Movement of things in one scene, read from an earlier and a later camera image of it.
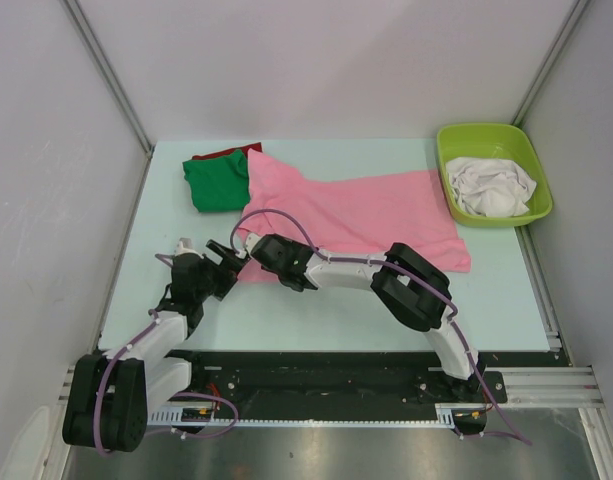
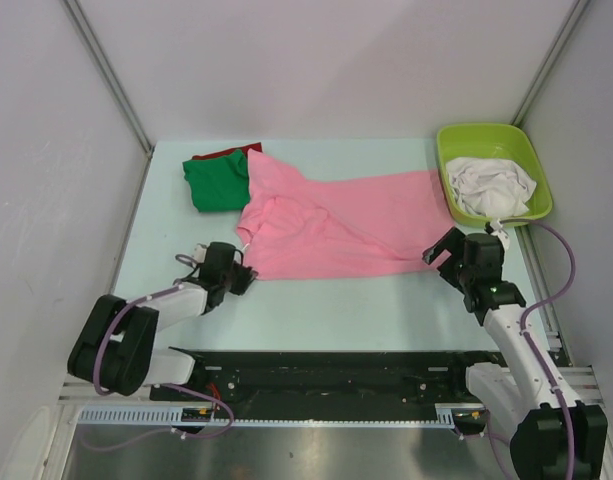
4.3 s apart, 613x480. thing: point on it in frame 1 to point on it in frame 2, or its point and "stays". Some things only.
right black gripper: (295, 245) to (454, 242)
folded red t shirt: (219, 153) stays
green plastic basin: (505, 142) stays
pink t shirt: (359, 216) stays
